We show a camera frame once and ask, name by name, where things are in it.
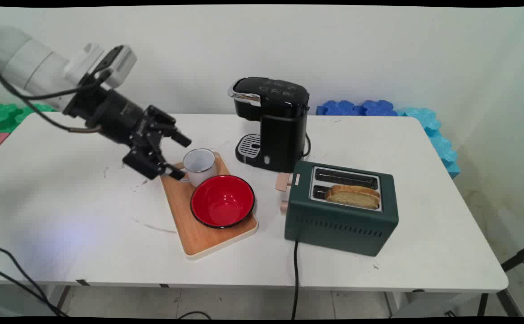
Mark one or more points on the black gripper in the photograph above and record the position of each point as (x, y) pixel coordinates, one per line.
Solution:
(113, 114)

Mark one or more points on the beige toaster lever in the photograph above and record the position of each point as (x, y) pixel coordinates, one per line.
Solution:
(283, 181)

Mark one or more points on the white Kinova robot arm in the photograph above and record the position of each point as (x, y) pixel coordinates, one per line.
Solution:
(23, 58)

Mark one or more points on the white enamel mug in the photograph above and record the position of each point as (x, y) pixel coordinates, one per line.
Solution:
(201, 168)

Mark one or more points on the red enamel bowl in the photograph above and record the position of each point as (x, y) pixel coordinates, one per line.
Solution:
(221, 202)

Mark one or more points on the silver drip tray grate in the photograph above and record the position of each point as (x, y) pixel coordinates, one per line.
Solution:
(249, 145)

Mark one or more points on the wooden serving tray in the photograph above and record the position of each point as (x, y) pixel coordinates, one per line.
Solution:
(199, 238)

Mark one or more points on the black pod coffee machine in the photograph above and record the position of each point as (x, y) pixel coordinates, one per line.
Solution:
(284, 126)

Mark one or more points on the beige toaster knob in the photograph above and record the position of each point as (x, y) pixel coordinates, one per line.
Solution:
(284, 207)

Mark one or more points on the green foam mat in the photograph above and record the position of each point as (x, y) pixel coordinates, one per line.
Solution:
(5, 114)

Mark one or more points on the metal table leg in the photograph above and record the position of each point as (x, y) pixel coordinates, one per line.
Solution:
(505, 301)
(62, 298)

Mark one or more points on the dark blue foam mat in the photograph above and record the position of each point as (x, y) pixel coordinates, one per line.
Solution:
(379, 108)
(338, 108)

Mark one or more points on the dark green toaster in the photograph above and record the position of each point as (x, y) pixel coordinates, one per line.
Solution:
(334, 229)

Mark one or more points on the toasted bread slice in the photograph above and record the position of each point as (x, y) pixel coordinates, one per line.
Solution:
(354, 197)

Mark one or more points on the cyan foam mat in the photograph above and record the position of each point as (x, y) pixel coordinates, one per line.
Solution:
(437, 139)

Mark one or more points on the black tripod leg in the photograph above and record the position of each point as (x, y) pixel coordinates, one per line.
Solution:
(521, 257)

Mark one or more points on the white grey wrist camera box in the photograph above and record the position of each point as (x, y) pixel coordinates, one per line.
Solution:
(109, 63)

